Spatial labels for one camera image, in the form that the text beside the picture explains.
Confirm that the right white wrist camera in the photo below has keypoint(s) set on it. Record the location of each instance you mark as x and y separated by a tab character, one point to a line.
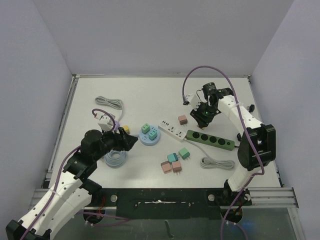
192	100

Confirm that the green plug adapter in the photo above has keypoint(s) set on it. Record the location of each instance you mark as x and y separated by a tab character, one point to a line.
145	128
184	153

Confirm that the pink plug adapter right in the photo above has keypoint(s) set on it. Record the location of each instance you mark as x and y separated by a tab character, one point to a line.
176	166

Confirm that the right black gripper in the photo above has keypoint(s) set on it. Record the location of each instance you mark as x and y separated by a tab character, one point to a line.
200	119

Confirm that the green power strip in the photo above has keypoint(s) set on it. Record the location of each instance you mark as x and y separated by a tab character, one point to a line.
210	140

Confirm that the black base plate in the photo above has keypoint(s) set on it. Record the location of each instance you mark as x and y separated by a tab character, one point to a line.
169	203

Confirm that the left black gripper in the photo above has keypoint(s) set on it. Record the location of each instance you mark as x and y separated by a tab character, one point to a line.
122	143

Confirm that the teal plug adapter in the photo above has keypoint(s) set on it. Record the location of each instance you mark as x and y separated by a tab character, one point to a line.
173	157
152	134

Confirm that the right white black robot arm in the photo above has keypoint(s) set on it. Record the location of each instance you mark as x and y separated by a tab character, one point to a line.
257	147

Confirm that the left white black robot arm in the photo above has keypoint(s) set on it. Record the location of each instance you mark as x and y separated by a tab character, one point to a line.
72	190

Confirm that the white power strip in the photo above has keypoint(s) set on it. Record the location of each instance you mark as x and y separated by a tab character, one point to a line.
172	131

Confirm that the pink plug adapter left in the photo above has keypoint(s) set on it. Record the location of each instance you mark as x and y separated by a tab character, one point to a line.
166	167

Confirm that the brown pink plug adapter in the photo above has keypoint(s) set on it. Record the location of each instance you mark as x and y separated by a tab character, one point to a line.
182	119

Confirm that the round blue power strip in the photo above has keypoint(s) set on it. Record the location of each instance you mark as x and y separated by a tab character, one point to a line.
146	141

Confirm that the purple power strip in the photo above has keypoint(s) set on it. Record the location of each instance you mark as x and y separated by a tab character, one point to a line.
115	124

